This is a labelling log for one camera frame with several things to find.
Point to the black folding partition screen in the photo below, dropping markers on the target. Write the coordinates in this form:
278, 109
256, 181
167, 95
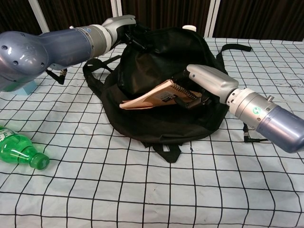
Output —
249, 16

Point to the green plastic bottle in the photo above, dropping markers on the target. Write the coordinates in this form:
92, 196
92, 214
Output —
19, 152

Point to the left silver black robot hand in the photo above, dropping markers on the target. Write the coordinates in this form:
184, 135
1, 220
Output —
118, 25

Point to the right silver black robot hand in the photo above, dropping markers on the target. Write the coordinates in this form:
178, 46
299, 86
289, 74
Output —
213, 80

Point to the black backpack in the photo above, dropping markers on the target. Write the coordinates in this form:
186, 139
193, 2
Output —
154, 59

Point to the brown spiral notebook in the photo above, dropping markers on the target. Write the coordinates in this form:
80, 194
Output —
152, 95

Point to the white paper cup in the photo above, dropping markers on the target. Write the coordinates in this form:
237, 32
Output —
190, 27

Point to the checkered tablecloth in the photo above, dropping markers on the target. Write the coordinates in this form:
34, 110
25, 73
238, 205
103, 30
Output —
118, 190

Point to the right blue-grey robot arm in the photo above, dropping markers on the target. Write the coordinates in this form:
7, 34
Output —
273, 118

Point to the light blue foam block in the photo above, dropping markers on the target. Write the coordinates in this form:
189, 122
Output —
26, 90

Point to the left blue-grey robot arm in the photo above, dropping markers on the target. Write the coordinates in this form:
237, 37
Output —
59, 45

